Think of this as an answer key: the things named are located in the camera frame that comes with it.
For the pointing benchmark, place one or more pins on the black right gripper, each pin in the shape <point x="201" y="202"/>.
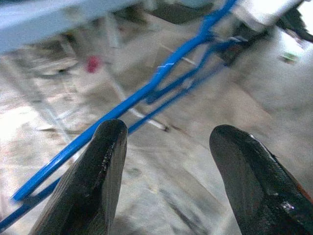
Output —
<point x="234" y="52"/>

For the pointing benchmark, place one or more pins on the small green toy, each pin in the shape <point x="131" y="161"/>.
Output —
<point x="289" y="58"/>

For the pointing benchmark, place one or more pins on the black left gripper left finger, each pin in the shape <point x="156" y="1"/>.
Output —
<point x="93" y="183"/>

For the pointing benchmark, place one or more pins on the blue plastic hanger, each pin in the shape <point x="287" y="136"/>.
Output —
<point x="134" y="96"/>

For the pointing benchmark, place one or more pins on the small red floor object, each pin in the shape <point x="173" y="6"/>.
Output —
<point x="93" y="64"/>

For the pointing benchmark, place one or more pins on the white plastic table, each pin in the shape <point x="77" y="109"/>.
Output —
<point x="36" y="22"/>

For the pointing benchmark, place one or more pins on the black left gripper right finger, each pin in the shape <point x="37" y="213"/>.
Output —
<point x="256" y="191"/>

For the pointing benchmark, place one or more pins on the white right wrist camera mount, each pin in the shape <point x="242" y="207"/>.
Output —
<point x="269" y="12"/>

